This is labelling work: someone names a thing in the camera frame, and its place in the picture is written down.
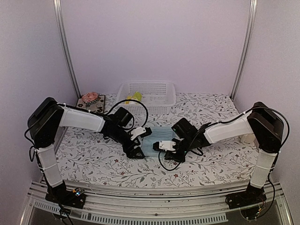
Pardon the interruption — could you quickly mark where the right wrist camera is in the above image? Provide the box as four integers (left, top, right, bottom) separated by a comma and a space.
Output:
171, 118, 198, 140

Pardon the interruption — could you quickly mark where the light blue towel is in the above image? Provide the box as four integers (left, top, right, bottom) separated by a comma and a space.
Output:
141, 126, 175, 157

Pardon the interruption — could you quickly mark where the floral embroidered placemat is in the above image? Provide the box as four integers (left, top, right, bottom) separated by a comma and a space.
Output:
76, 95, 105, 113

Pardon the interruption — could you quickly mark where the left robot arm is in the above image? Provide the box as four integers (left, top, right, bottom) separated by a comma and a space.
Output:
26, 97, 152, 203

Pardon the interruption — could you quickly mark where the left aluminium frame post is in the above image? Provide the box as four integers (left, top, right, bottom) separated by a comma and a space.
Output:
53, 0, 81, 98

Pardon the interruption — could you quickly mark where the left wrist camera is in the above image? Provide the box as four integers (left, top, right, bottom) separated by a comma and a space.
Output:
114, 107, 134, 130

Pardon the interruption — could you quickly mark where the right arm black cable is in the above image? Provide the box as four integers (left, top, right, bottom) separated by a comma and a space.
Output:
158, 150, 204, 171

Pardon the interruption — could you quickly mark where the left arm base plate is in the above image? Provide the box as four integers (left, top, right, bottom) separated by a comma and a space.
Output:
45, 187, 86, 209

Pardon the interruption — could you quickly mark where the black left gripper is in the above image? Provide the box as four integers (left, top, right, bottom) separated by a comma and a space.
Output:
113, 126, 146, 159

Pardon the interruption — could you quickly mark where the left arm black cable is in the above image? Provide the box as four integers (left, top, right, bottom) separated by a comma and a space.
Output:
109, 99, 150, 128

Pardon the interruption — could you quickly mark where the cream ceramic mug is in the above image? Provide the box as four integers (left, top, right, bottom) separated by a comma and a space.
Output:
241, 134, 255, 144

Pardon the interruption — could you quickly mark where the aluminium frame post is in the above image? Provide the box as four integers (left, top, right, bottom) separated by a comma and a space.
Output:
230, 0, 258, 101
53, 0, 81, 98

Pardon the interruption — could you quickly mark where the green and white towel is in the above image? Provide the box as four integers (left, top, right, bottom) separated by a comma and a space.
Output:
125, 92, 143, 105

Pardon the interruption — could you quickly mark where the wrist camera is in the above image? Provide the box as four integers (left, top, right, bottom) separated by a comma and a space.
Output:
171, 118, 198, 140
114, 107, 134, 130

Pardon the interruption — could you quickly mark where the right aluminium frame post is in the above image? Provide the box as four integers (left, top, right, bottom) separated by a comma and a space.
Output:
230, 0, 258, 101

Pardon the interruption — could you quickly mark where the aluminium front rail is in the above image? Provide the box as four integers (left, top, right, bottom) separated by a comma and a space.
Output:
20, 181, 296, 225

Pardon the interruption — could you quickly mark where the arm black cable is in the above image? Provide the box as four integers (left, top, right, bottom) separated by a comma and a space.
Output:
158, 150, 204, 171
109, 99, 150, 128

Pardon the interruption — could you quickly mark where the white plastic basket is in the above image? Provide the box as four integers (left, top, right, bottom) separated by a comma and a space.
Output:
116, 81, 176, 115

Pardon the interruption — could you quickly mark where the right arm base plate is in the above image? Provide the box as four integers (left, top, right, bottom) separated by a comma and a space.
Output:
225, 191, 267, 209

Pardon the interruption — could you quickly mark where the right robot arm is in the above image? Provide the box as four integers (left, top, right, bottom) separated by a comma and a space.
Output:
152, 102, 290, 204

